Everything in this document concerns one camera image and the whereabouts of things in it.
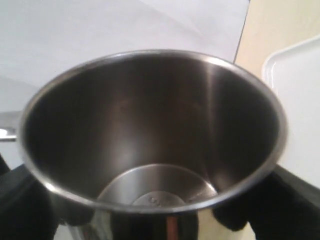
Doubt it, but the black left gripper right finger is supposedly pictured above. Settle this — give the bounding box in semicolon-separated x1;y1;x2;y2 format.
212;167;320;240

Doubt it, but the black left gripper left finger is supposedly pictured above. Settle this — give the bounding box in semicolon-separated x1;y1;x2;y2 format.
0;159;93;240

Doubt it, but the steel mug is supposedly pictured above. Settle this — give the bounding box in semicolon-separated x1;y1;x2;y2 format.
17;50;288;240

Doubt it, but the white plastic tray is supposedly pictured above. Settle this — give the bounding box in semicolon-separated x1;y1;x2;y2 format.
261;36;320;188

